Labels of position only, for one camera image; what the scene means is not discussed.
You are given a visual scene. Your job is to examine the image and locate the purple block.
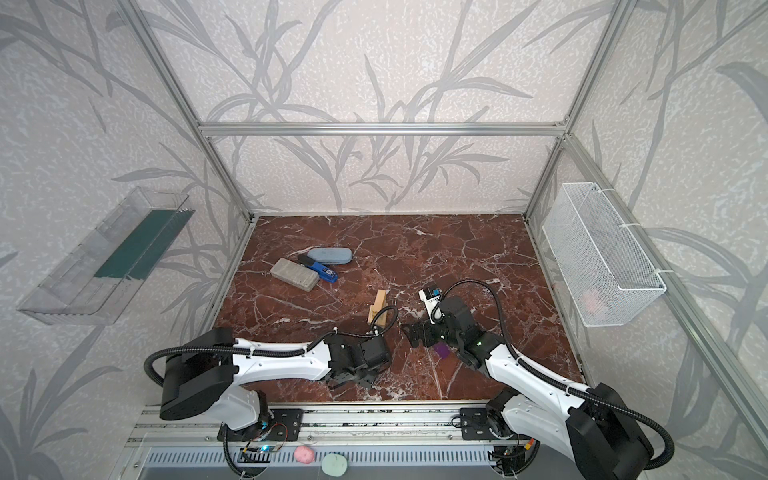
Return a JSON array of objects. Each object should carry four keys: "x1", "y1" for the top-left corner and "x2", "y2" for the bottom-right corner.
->
[{"x1": 433, "y1": 343, "x2": 451, "y2": 360}]

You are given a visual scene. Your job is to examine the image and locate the wood block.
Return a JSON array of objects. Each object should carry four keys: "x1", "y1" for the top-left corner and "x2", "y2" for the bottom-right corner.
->
[
  {"x1": 367, "y1": 305, "x2": 378, "y2": 326},
  {"x1": 372, "y1": 289, "x2": 387, "y2": 315}
]

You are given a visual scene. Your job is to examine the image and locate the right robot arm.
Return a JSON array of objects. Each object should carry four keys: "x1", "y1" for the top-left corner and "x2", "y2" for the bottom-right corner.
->
[{"x1": 402, "y1": 296, "x2": 654, "y2": 479}]

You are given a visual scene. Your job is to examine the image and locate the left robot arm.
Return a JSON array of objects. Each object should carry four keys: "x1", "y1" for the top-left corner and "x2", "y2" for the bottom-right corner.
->
[{"x1": 144, "y1": 327, "x2": 392, "y2": 432}]

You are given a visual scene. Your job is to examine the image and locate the grey rectangular sponge block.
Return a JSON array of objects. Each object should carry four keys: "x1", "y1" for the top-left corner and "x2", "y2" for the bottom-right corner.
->
[{"x1": 270, "y1": 258, "x2": 319, "y2": 292}]

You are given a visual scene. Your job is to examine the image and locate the blue stapler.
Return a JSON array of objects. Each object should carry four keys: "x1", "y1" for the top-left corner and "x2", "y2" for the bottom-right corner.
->
[{"x1": 297, "y1": 254, "x2": 338, "y2": 283}]

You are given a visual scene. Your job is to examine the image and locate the blue grey oval case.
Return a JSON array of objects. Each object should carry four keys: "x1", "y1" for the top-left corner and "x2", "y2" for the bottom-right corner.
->
[{"x1": 306, "y1": 247, "x2": 353, "y2": 266}]

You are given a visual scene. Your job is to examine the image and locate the mint green blob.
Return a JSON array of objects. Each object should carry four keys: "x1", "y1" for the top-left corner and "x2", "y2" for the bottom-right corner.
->
[{"x1": 321, "y1": 453, "x2": 349, "y2": 478}]

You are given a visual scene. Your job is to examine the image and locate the pink eraser blob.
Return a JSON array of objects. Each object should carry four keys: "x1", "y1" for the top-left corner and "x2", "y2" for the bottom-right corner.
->
[{"x1": 293, "y1": 445, "x2": 316, "y2": 465}]

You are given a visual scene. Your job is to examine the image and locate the pink object in basket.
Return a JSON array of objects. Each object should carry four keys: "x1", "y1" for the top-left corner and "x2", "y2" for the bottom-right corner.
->
[{"x1": 581, "y1": 289, "x2": 607, "y2": 318}]

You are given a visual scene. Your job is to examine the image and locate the left circuit board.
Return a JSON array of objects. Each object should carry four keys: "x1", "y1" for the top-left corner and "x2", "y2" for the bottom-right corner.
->
[{"x1": 236, "y1": 443, "x2": 283, "y2": 465}]

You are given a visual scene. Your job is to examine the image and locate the circuit board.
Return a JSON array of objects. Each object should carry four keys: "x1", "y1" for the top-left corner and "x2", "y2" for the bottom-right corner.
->
[
  {"x1": 488, "y1": 439, "x2": 540, "y2": 478},
  {"x1": 236, "y1": 443, "x2": 283, "y2": 465}
]

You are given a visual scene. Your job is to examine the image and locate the right circuit board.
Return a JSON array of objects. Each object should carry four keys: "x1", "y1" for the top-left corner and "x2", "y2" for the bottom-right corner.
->
[{"x1": 488, "y1": 439, "x2": 540, "y2": 478}]

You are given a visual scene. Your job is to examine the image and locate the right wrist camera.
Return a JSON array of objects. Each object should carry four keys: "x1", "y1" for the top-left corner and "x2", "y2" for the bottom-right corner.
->
[{"x1": 419, "y1": 283, "x2": 442, "y2": 324}]

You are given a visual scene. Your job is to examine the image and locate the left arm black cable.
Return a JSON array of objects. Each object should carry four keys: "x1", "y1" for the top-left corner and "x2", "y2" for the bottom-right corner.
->
[{"x1": 143, "y1": 305, "x2": 400, "y2": 479}]

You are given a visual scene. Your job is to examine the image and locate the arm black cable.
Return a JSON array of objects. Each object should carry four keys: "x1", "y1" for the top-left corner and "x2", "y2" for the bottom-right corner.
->
[
  {"x1": 143, "y1": 305, "x2": 400, "y2": 479},
  {"x1": 431, "y1": 278, "x2": 676, "y2": 471}
]

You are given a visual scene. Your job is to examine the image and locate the aluminium front rail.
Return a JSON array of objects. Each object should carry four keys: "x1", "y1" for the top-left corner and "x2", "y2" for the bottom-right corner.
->
[{"x1": 125, "y1": 403, "x2": 631, "y2": 448}]

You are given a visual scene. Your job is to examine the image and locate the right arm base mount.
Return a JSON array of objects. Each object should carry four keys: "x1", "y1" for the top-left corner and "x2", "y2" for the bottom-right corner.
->
[{"x1": 450, "y1": 407, "x2": 531, "y2": 443}]

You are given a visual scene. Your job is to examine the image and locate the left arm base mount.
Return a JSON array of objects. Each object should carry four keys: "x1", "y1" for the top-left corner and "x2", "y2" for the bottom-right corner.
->
[{"x1": 217, "y1": 408, "x2": 304, "y2": 442}]

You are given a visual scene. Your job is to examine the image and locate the white wire wall basket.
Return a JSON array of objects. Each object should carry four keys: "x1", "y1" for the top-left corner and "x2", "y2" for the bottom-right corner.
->
[{"x1": 542, "y1": 182, "x2": 667, "y2": 327}]

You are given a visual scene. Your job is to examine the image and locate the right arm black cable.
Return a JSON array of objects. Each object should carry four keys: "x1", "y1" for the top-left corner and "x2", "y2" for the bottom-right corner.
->
[{"x1": 431, "y1": 278, "x2": 676, "y2": 471}]

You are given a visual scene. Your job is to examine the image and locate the clear plastic wall bin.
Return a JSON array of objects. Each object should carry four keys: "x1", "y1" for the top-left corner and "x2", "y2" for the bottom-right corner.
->
[{"x1": 18, "y1": 187, "x2": 195, "y2": 326}]

